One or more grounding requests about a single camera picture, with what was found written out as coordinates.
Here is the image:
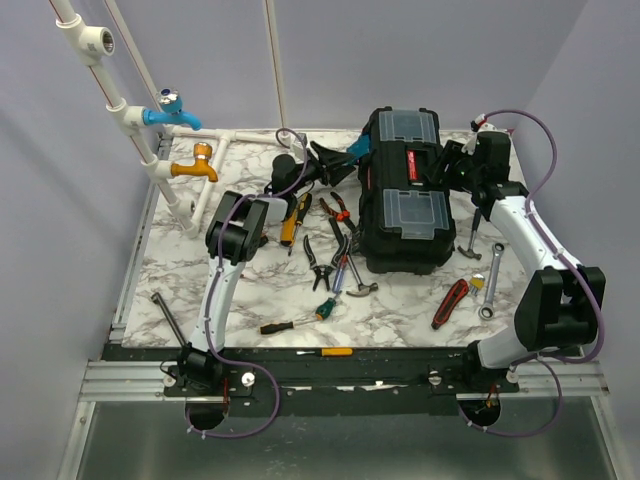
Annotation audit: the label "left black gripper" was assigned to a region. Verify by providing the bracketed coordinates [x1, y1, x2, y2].
[289, 142, 354, 194]

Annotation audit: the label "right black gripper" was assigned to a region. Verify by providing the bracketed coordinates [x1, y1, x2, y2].
[423, 141, 481, 194]

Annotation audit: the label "black plastic toolbox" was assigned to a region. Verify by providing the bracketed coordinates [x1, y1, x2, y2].
[358, 106, 456, 275]

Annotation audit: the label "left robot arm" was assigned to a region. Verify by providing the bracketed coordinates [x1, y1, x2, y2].
[177, 142, 355, 395]

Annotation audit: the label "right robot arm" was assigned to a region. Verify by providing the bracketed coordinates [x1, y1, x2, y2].
[428, 131, 606, 392]

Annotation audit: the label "red black pliers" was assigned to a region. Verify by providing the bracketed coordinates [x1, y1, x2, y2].
[319, 191, 359, 238]

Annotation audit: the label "yellow black electric screwdriver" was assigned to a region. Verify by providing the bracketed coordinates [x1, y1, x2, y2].
[280, 192, 312, 255]

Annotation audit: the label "small black claw hammer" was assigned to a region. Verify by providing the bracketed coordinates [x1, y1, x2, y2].
[457, 208, 482, 260]

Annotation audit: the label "black long nose pliers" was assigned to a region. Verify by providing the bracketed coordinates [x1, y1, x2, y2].
[303, 235, 347, 291]

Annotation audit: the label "red black utility knife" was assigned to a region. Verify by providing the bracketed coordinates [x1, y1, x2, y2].
[431, 279, 469, 330]

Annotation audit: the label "silver claw hammer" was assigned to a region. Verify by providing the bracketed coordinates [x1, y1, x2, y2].
[346, 253, 379, 298]

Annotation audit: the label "orange water tap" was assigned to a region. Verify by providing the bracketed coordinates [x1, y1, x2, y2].
[170, 142, 218, 183]

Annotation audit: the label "green stubby screwdriver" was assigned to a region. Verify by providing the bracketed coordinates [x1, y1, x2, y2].
[315, 291, 341, 320]

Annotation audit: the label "silver ratchet wrench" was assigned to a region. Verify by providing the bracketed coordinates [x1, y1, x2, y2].
[478, 242, 505, 320]

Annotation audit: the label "blue water tap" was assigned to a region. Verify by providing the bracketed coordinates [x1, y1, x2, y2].
[142, 88, 202, 131]

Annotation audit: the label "blue handle screwdriver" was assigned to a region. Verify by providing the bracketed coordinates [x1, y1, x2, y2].
[332, 254, 348, 295]

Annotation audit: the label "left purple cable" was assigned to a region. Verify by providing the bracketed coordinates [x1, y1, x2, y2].
[187, 127, 310, 442]

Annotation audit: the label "purple cable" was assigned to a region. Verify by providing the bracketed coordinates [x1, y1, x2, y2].
[457, 108, 607, 439]
[187, 127, 310, 442]

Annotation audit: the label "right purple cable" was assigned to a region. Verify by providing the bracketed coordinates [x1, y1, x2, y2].
[457, 108, 607, 439]

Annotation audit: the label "orange handle screwdriver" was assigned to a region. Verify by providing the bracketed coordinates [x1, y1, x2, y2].
[296, 347, 354, 357]

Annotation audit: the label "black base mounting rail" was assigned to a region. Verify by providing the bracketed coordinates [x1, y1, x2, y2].
[99, 344, 584, 419]

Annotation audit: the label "white PVC pipe frame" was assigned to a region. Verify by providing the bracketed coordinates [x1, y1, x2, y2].
[47, 0, 292, 231]

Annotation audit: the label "aluminium extrusion rail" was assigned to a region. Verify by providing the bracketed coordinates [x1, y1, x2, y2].
[77, 360, 181, 403]

